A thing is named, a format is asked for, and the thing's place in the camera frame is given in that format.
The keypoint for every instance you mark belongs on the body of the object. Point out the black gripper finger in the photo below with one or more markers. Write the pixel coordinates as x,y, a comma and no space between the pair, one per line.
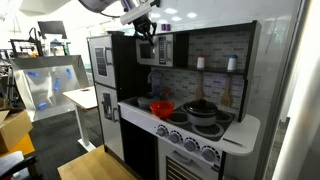
140,34
151,36

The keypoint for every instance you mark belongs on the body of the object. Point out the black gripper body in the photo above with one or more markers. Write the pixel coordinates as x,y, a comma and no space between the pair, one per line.
144,23

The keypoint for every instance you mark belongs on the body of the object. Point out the toy microwave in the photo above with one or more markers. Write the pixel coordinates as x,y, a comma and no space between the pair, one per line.
150,62

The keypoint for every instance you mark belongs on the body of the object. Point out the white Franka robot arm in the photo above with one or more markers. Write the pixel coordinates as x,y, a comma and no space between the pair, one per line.
135,14

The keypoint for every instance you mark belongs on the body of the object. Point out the white toy fridge dispenser door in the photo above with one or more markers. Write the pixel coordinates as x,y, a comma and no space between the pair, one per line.
112,135

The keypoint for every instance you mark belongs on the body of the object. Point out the white toy oven door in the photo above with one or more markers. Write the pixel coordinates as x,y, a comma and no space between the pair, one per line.
163,151

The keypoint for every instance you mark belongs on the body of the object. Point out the purple can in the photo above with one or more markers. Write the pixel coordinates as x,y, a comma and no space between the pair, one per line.
168,27
163,27

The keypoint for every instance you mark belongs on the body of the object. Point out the metal pan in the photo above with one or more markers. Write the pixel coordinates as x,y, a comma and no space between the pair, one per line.
115,33

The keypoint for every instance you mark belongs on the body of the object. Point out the grey toy faucet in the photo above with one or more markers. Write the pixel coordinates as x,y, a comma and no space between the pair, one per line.
156,88

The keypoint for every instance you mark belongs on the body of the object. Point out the white shaker red cap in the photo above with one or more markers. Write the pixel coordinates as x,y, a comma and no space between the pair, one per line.
200,63

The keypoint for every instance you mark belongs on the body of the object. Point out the grey toy sink bowl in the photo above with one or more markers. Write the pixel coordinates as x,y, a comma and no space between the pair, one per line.
145,101

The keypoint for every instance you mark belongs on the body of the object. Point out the red plastic bowl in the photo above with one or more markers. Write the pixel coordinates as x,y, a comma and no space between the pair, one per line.
162,108

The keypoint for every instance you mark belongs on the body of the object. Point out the wooden toy spoon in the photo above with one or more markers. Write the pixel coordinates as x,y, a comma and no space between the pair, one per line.
199,93

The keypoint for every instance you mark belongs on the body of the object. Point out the blue tape piece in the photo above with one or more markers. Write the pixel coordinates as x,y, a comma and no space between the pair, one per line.
56,84
42,106
33,74
69,73

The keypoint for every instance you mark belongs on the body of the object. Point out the white shaker blue cap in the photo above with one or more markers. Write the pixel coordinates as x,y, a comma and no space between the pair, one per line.
232,63

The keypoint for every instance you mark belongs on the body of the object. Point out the white standing desk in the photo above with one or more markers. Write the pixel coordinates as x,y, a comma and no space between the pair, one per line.
81,96

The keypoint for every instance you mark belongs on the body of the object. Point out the black monitor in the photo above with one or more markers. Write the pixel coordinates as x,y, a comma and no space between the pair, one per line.
51,28

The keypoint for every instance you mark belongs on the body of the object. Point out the grey stove knob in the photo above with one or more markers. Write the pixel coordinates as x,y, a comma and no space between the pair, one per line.
190,145
175,137
208,154
161,131

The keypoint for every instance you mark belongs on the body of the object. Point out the wooden toy spatula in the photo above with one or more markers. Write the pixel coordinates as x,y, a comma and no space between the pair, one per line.
226,99

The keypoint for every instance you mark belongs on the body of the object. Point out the grey cooking pot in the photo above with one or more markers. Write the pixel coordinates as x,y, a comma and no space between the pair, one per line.
201,120

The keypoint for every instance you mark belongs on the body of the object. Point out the white hanging ceiling panel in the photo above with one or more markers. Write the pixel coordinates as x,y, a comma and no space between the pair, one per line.
33,6

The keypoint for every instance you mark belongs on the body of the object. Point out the silver reflective board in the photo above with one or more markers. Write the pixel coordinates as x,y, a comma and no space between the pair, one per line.
46,96

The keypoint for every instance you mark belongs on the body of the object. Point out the toy kitchen play set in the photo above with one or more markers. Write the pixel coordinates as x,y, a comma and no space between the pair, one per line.
243,133

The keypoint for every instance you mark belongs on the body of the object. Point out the wooden platform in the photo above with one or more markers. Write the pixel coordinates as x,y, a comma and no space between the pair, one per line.
93,166

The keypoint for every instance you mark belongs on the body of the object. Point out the brown cardboard box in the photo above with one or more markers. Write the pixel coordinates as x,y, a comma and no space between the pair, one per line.
15,128

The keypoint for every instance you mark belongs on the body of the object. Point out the orange panel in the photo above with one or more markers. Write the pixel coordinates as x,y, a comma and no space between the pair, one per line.
25,146

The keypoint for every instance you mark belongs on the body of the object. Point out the black metal frame stand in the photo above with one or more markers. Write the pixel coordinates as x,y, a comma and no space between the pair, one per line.
36,41

